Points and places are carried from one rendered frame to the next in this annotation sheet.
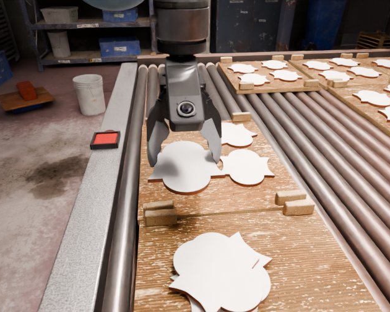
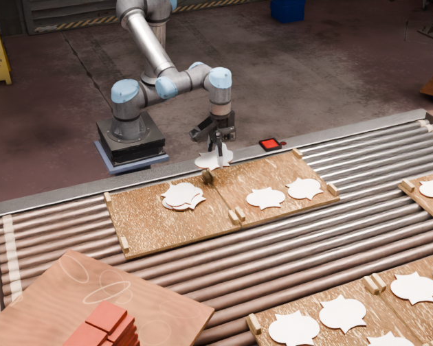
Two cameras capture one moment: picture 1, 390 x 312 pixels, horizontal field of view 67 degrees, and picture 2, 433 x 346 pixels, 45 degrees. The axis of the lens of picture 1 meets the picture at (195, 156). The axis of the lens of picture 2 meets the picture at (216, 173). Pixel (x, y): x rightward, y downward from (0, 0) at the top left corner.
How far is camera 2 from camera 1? 1.76 m
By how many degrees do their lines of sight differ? 60
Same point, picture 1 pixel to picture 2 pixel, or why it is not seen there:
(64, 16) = not seen: outside the picture
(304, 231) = (218, 222)
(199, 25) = (214, 109)
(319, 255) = (205, 226)
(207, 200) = (228, 189)
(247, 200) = (234, 202)
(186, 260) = (182, 185)
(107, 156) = (256, 151)
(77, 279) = (173, 169)
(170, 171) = (206, 156)
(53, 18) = not seen: outside the picture
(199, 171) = (209, 163)
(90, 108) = not seen: outside the picture
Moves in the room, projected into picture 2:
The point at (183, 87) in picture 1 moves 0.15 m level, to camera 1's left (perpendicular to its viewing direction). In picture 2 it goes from (202, 125) to (192, 106)
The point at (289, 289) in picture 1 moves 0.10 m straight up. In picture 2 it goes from (183, 217) to (182, 195)
